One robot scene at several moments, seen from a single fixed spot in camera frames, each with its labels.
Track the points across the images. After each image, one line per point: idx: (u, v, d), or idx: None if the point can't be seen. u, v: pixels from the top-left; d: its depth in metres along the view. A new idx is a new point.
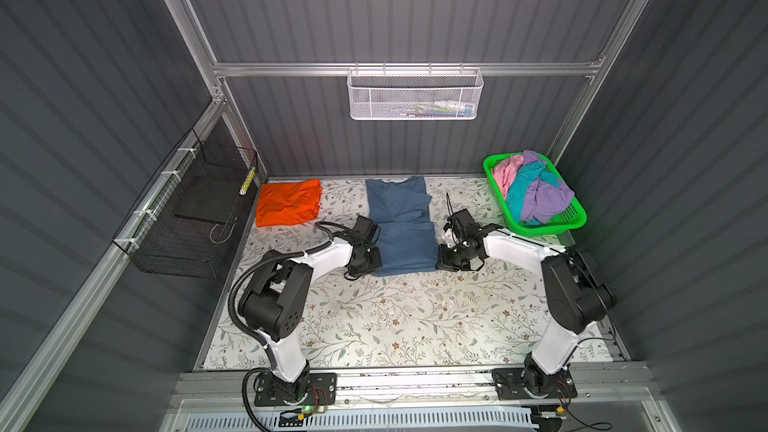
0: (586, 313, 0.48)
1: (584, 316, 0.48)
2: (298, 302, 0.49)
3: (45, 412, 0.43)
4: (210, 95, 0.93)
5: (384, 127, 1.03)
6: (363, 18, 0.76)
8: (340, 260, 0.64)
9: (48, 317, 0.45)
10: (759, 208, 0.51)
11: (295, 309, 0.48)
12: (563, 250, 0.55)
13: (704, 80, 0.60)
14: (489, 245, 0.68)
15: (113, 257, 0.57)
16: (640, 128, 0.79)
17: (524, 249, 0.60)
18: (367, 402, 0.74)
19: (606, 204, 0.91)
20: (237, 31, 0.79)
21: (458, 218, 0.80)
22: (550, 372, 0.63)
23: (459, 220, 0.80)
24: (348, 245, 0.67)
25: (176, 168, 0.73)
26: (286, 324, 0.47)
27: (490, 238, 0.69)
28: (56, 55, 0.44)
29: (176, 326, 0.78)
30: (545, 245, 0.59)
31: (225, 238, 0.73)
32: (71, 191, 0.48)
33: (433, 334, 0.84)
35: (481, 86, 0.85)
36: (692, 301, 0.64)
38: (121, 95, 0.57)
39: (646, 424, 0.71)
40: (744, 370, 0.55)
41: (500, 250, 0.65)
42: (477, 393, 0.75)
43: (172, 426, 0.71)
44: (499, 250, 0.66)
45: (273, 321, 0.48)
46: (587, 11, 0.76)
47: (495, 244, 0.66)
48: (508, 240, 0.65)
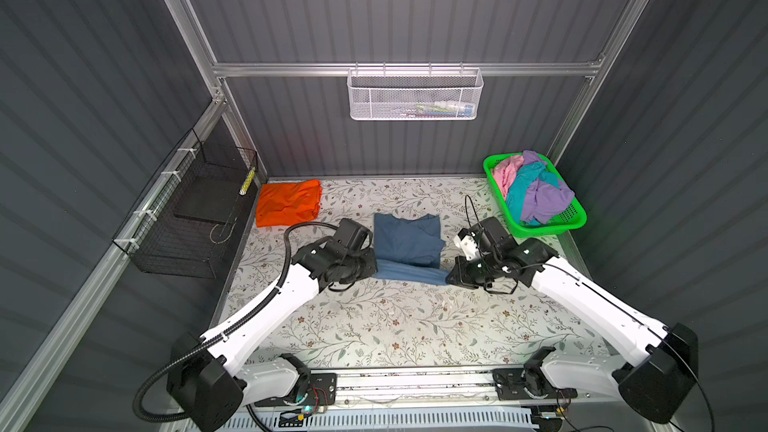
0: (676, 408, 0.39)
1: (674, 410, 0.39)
2: (223, 397, 0.40)
3: (45, 413, 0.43)
4: (210, 95, 0.93)
5: (384, 128, 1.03)
6: (363, 18, 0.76)
8: (295, 301, 0.49)
9: (49, 317, 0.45)
10: (759, 208, 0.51)
11: (219, 403, 0.39)
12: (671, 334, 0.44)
13: (704, 80, 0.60)
14: (553, 294, 0.51)
15: (113, 258, 0.57)
16: (640, 129, 0.79)
17: (602, 315, 0.46)
18: (368, 402, 0.74)
19: (606, 204, 0.91)
20: (236, 30, 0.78)
21: (488, 233, 0.61)
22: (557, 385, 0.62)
23: (488, 235, 0.62)
24: (301, 283, 0.50)
25: (176, 168, 0.73)
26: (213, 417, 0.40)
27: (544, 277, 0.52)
28: (56, 55, 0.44)
29: (176, 326, 0.78)
30: (641, 319, 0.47)
31: (225, 239, 0.74)
32: (71, 191, 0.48)
33: (433, 334, 0.84)
35: (481, 86, 0.85)
36: (692, 301, 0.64)
38: (121, 95, 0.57)
39: (646, 424, 0.71)
40: (745, 370, 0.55)
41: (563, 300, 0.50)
42: (477, 393, 0.75)
43: (172, 426, 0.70)
44: (570, 304, 0.49)
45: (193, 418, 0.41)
46: (587, 11, 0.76)
47: (558, 295, 0.51)
48: (584, 303, 0.47)
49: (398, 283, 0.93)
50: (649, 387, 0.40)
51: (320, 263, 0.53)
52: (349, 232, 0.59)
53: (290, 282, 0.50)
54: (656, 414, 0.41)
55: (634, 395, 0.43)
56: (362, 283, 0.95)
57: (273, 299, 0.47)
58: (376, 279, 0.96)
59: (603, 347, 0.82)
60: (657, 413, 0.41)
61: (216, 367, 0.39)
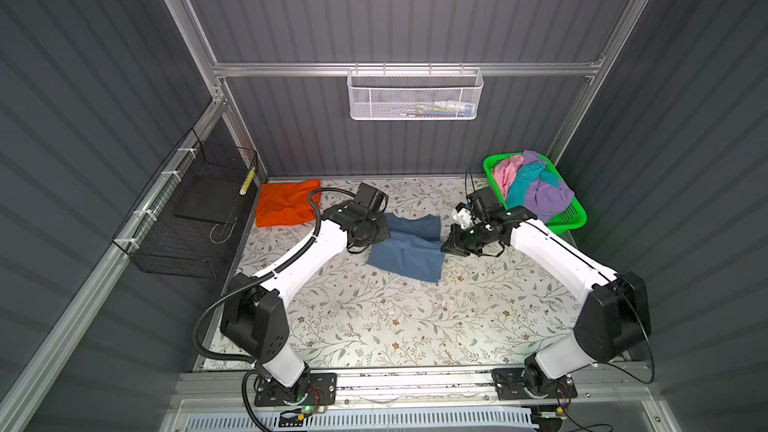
0: (616, 344, 0.44)
1: (615, 347, 0.44)
2: (278, 327, 0.45)
3: (45, 413, 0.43)
4: (210, 95, 0.93)
5: (384, 128, 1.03)
6: (363, 18, 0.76)
8: (329, 252, 0.55)
9: (49, 317, 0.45)
10: (759, 208, 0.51)
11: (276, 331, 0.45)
12: (616, 278, 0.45)
13: (705, 79, 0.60)
14: (525, 243, 0.58)
15: (113, 257, 0.57)
16: (640, 129, 0.79)
17: (564, 260, 0.52)
18: (367, 403, 0.74)
19: (606, 204, 0.91)
20: (237, 30, 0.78)
21: (479, 198, 0.70)
22: (551, 376, 0.63)
23: (479, 199, 0.70)
24: (335, 235, 0.56)
25: (176, 168, 0.73)
26: (269, 349, 0.45)
27: (523, 230, 0.59)
28: (56, 55, 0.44)
29: (176, 326, 0.78)
30: (594, 265, 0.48)
31: (225, 238, 0.73)
32: (71, 191, 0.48)
33: (433, 334, 0.84)
35: (481, 86, 0.85)
36: (693, 301, 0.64)
38: (121, 95, 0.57)
39: (646, 424, 0.71)
40: (746, 370, 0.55)
41: (534, 250, 0.56)
42: (477, 393, 0.75)
43: (172, 426, 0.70)
44: (537, 256, 0.56)
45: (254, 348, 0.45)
46: (587, 11, 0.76)
47: (530, 244, 0.57)
48: (551, 247, 0.54)
49: (398, 283, 0.93)
50: (592, 325, 0.46)
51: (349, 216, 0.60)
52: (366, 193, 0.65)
53: (325, 231, 0.56)
54: (600, 354, 0.46)
55: (584, 336, 0.48)
56: (362, 283, 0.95)
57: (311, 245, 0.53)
58: (376, 279, 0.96)
59: None
60: (598, 351, 0.46)
61: (272, 298, 0.44)
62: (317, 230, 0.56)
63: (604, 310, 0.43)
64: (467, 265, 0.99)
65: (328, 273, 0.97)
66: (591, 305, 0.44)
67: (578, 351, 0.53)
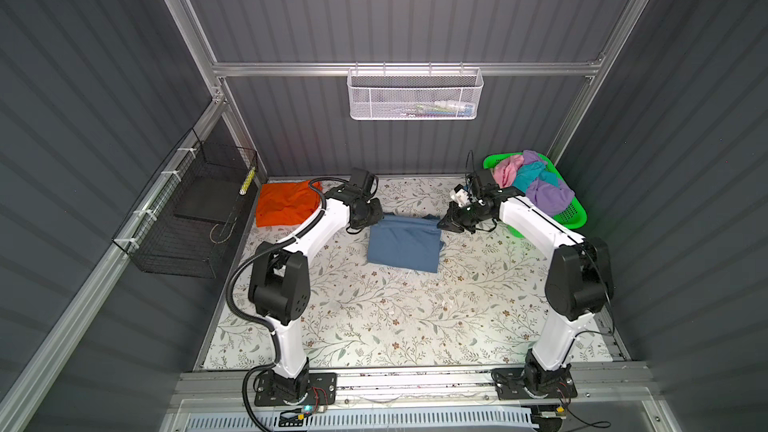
0: (580, 301, 0.50)
1: (577, 304, 0.50)
2: (303, 285, 0.51)
3: (45, 413, 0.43)
4: (210, 95, 0.93)
5: (384, 127, 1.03)
6: (363, 17, 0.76)
8: (337, 224, 0.62)
9: (49, 317, 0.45)
10: (758, 208, 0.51)
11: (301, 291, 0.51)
12: (581, 240, 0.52)
13: (705, 79, 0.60)
14: (509, 215, 0.65)
15: (113, 257, 0.57)
16: (640, 129, 0.79)
17: (540, 226, 0.58)
18: (367, 402, 0.74)
19: (606, 204, 0.91)
20: (237, 30, 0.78)
21: (478, 178, 0.77)
22: (549, 366, 0.64)
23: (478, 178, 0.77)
24: (341, 210, 0.63)
25: (176, 168, 0.73)
26: (296, 307, 0.50)
27: (508, 205, 0.66)
28: (56, 55, 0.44)
29: (176, 326, 0.78)
30: (565, 231, 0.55)
31: (225, 238, 0.73)
32: (71, 191, 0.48)
33: (433, 334, 0.84)
35: (481, 86, 0.85)
36: (693, 301, 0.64)
38: (121, 95, 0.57)
39: (646, 424, 0.71)
40: (745, 370, 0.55)
41: (515, 220, 0.64)
42: (477, 393, 0.75)
43: (172, 426, 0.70)
44: (519, 225, 0.63)
45: (283, 306, 0.51)
46: (587, 11, 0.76)
47: (512, 215, 0.65)
48: (530, 216, 0.61)
49: (398, 283, 0.93)
50: (558, 281, 0.52)
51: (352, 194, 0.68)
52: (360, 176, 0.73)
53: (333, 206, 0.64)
54: (566, 309, 0.51)
55: (553, 292, 0.54)
56: (362, 283, 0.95)
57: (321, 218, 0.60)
58: (376, 279, 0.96)
59: (603, 347, 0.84)
60: (564, 306, 0.52)
61: (299, 255, 0.51)
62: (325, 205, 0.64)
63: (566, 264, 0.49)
64: (467, 265, 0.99)
65: (328, 273, 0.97)
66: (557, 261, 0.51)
67: (558, 320, 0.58)
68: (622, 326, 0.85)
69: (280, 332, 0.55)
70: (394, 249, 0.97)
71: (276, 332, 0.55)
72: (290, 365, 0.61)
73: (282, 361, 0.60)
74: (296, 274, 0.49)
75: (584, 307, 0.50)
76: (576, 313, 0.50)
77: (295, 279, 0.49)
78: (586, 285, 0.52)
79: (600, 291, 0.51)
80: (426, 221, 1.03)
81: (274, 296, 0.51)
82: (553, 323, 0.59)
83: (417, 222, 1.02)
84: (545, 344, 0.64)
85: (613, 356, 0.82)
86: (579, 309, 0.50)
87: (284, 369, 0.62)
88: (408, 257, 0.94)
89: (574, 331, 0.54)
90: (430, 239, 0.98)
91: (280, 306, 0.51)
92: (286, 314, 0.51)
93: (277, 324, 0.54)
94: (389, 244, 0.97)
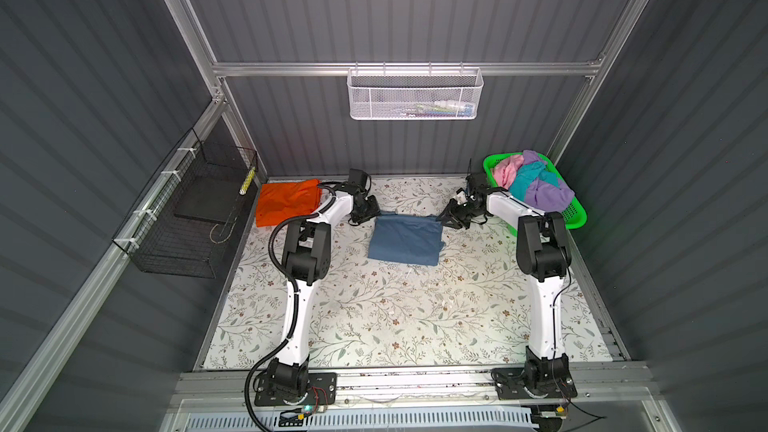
0: (539, 261, 0.61)
1: (538, 264, 0.61)
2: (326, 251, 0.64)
3: (45, 413, 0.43)
4: (209, 94, 0.93)
5: (384, 127, 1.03)
6: (363, 17, 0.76)
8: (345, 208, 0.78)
9: (48, 317, 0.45)
10: (758, 208, 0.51)
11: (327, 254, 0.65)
12: (542, 215, 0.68)
13: (705, 79, 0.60)
14: (491, 204, 0.81)
15: (113, 257, 0.57)
16: (640, 129, 0.79)
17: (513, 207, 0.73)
18: (367, 402, 0.74)
19: (606, 203, 0.91)
20: (236, 30, 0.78)
21: (474, 178, 0.93)
22: (543, 354, 0.66)
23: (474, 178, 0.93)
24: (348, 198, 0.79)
25: (176, 167, 0.73)
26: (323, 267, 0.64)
27: (491, 196, 0.81)
28: (55, 54, 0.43)
29: (176, 326, 0.78)
30: (529, 209, 0.70)
31: (225, 238, 0.73)
32: (71, 191, 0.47)
33: (433, 334, 0.84)
35: (481, 86, 0.85)
36: (693, 300, 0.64)
38: (121, 95, 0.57)
39: (646, 424, 0.71)
40: (745, 370, 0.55)
41: (497, 208, 0.79)
42: (477, 393, 0.75)
43: (172, 426, 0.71)
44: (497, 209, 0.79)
45: (314, 266, 0.63)
46: (586, 11, 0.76)
47: (493, 202, 0.80)
48: (505, 200, 0.77)
49: (398, 283, 0.93)
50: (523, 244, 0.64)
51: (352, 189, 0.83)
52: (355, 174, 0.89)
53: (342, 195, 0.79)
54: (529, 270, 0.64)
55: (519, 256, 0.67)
56: (362, 283, 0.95)
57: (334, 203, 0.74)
58: (376, 279, 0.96)
59: (603, 347, 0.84)
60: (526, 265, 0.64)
61: (324, 225, 0.64)
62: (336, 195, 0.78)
63: (528, 227, 0.62)
64: (467, 265, 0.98)
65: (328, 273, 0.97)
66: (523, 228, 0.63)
67: (536, 292, 0.65)
68: (621, 326, 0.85)
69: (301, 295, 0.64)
70: (397, 244, 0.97)
71: (300, 294, 0.64)
72: (296, 346, 0.65)
73: (290, 340, 0.65)
74: (323, 239, 0.63)
75: (546, 266, 0.61)
76: (541, 274, 0.61)
77: (322, 243, 0.63)
78: (547, 251, 0.63)
79: (558, 254, 0.62)
80: (426, 222, 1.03)
81: (304, 260, 0.64)
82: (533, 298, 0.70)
83: (417, 222, 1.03)
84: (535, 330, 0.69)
85: (613, 357, 0.82)
86: (543, 268, 0.61)
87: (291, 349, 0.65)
88: (412, 252, 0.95)
89: (552, 301, 0.63)
90: (431, 238, 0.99)
91: (310, 266, 0.63)
92: (315, 274, 0.63)
93: (302, 286, 0.64)
94: (392, 240, 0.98)
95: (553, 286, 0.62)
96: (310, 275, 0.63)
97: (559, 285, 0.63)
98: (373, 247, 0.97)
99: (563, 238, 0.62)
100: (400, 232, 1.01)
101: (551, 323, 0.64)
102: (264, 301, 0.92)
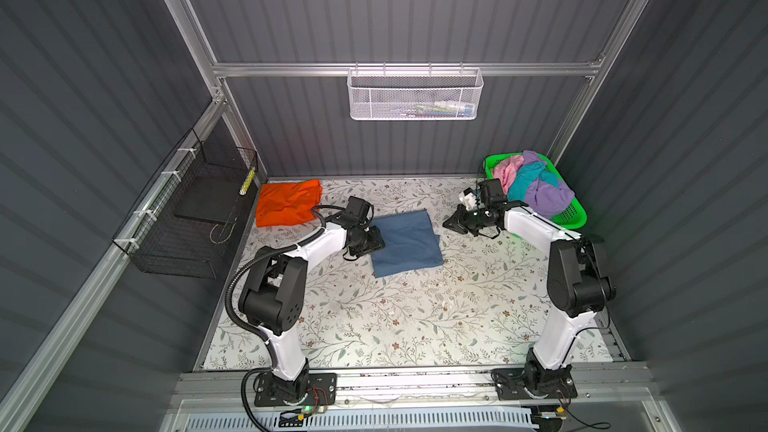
0: (580, 297, 0.51)
1: (579, 300, 0.51)
2: (296, 295, 0.49)
3: (45, 414, 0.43)
4: (210, 95, 0.93)
5: (384, 127, 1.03)
6: (363, 17, 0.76)
8: (335, 246, 0.65)
9: (48, 317, 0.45)
10: (758, 208, 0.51)
11: (292, 301, 0.49)
12: (578, 238, 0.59)
13: (705, 78, 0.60)
14: (511, 223, 0.70)
15: (113, 257, 0.57)
16: (640, 129, 0.79)
17: (542, 229, 0.61)
18: (367, 402, 0.74)
19: (606, 204, 0.91)
20: (236, 30, 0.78)
21: (487, 186, 0.81)
22: (549, 366, 0.64)
23: (486, 189, 0.81)
24: (342, 230, 0.67)
25: (176, 168, 0.73)
26: (287, 317, 0.48)
27: (511, 214, 0.70)
28: (56, 55, 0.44)
29: (176, 326, 0.78)
30: (560, 228, 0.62)
31: (225, 238, 0.73)
32: (71, 191, 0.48)
33: (433, 335, 0.84)
35: (481, 87, 0.84)
36: (694, 301, 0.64)
38: (121, 96, 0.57)
39: (646, 424, 0.71)
40: (745, 370, 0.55)
41: (518, 227, 0.68)
42: (477, 393, 0.75)
43: (172, 426, 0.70)
44: (518, 227, 0.68)
45: (274, 316, 0.49)
46: (587, 11, 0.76)
47: (514, 221, 0.69)
48: (528, 217, 0.67)
49: (398, 283, 0.93)
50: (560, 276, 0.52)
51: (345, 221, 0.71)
52: (356, 203, 0.77)
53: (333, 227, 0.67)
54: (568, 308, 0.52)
55: (554, 290, 0.55)
56: (362, 283, 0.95)
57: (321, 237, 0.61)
58: (376, 279, 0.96)
59: (603, 347, 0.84)
60: (564, 304, 0.53)
61: (297, 263, 0.50)
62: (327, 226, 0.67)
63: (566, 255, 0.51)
64: (467, 265, 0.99)
65: (328, 274, 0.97)
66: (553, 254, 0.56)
67: (559, 317, 0.57)
68: (621, 326, 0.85)
69: (274, 342, 0.54)
70: (397, 254, 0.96)
71: (270, 342, 0.54)
72: (287, 369, 0.60)
73: (278, 365, 0.59)
74: (296, 278, 0.49)
75: (585, 302, 0.51)
76: (576, 310, 0.51)
77: (293, 284, 0.49)
78: (589, 285, 0.52)
79: (598, 286, 0.52)
80: (411, 218, 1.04)
81: (265, 306, 0.49)
82: (555, 322, 0.60)
83: (408, 223, 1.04)
84: (546, 342, 0.65)
85: (613, 356, 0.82)
86: (580, 305, 0.51)
87: (281, 371, 0.61)
88: (417, 260, 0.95)
89: (574, 329, 0.55)
90: (422, 235, 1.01)
91: (271, 313, 0.49)
92: (278, 324, 0.49)
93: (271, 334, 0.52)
94: (391, 253, 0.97)
95: (583, 318, 0.54)
96: (271, 323, 0.49)
97: (591, 318, 0.54)
98: (377, 263, 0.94)
99: (604, 268, 0.52)
100: (395, 239, 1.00)
101: (568, 345, 0.58)
102: None
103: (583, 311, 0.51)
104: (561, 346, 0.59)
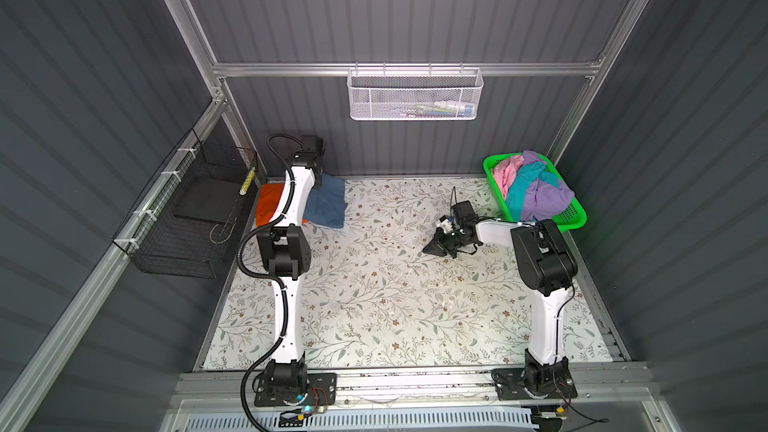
0: (547, 275, 0.57)
1: (546, 278, 0.56)
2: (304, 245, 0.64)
3: (44, 415, 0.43)
4: (210, 95, 0.93)
5: (384, 127, 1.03)
6: (363, 16, 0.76)
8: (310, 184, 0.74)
9: (46, 318, 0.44)
10: (758, 208, 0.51)
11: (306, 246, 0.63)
12: (533, 226, 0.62)
13: (705, 79, 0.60)
14: (484, 234, 0.78)
15: (113, 258, 0.57)
16: (641, 128, 0.79)
17: (504, 226, 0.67)
18: (367, 402, 0.74)
19: (605, 204, 0.92)
20: (236, 30, 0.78)
21: (458, 207, 0.91)
22: (545, 361, 0.65)
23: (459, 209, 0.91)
24: (306, 171, 0.72)
25: (176, 168, 0.73)
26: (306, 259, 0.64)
27: (480, 224, 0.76)
28: (57, 57, 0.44)
29: (176, 326, 0.78)
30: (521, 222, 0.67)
31: (225, 238, 0.73)
32: (71, 192, 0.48)
33: (433, 334, 0.84)
35: (481, 86, 0.85)
36: (692, 300, 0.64)
38: (122, 97, 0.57)
39: (646, 424, 0.71)
40: (746, 370, 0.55)
41: (489, 235, 0.76)
42: (477, 393, 0.75)
43: (172, 426, 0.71)
44: (488, 235, 0.76)
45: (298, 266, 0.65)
46: (587, 10, 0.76)
47: (484, 230, 0.77)
48: (492, 222, 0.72)
49: (398, 283, 0.93)
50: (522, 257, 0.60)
51: (308, 157, 0.75)
52: (309, 142, 0.81)
53: (302, 175, 0.71)
54: (541, 288, 0.57)
55: (524, 273, 0.61)
56: (362, 283, 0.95)
57: (295, 186, 0.69)
58: (376, 279, 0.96)
59: (603, 347, 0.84)
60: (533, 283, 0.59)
61: (295, 226, 0.63)
62: (294, 176, 0.71)
63: (520, 235, 0.60)
64: (467, 265, 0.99)
65: (327, 274, 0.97)
66: (528, 241, 0.59)
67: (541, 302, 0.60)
68: (622, 327, 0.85)
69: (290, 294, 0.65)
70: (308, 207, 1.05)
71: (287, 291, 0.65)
72: (292, 344, 0.66)
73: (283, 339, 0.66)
74: (299, 241, 0.61)
75: (552, 280, 0.57)
76: (547, 289, 0.57)
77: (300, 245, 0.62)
78: (552, 264, 0.58)
79: (561, 264, 0.58)
80: (329, 184, 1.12)
81: (284, 259, 0.65)
82: (536, 309, 0.64)
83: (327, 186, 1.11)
84: (537, 335, 0.66)
85: (613, 356, 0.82)
86: (549, 282, 0.56)
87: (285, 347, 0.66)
88: (322, 218, 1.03)
89: (556, 312, 0.60)
90: (337, 200, 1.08)
91: (293, 263, 0.65)
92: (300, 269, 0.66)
93: (289, 282, 0.65)
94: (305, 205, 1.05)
95: (558, 299, 0.59)
96: (294, 271, 0.65)
97: (564, 296, 0.59)
98: None
99: (560, 242, 0.59)
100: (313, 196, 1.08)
101: (557, 334, 0.62)
102: (264, 301, 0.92)
103: (554, 289, 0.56)
104: (550, 332, 0.62)
